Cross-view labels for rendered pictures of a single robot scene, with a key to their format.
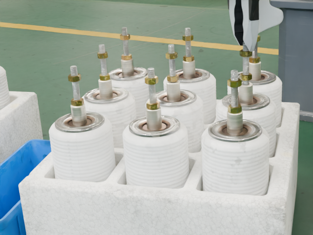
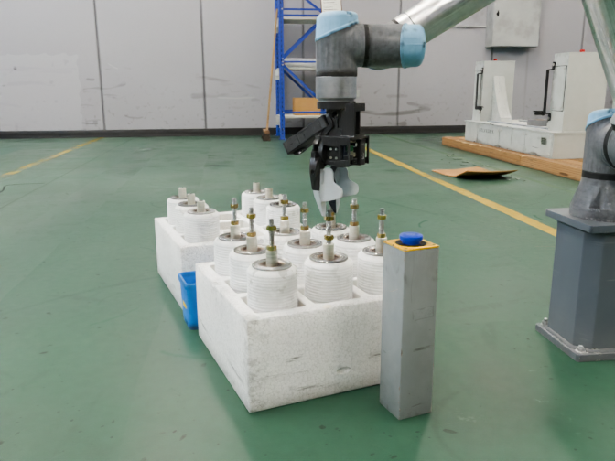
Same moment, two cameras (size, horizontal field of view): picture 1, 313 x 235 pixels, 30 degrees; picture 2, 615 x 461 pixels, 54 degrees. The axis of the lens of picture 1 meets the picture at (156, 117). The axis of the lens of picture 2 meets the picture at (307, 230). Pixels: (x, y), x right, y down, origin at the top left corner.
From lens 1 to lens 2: 99 cm
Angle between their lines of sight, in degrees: 48
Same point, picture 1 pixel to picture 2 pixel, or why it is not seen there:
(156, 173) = (233, 279)
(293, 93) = (554, 313)
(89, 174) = (221, 270)
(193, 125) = (299, 264)
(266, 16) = (329, 190)
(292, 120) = not seen: hidden behind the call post
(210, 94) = (353, 255)
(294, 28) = (560, 241)
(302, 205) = not seen: hidden behind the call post
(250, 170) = (257, 293)
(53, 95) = not seen: hidden behind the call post
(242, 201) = (241, 309)
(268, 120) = (323, 274)
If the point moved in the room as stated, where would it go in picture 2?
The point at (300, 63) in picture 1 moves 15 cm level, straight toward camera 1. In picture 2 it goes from (561, 281) to (511, 290)
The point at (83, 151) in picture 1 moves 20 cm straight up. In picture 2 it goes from (219, 252) to (215, 161)
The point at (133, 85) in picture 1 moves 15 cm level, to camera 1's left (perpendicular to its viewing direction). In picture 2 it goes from (319, 233) to (279, 223)
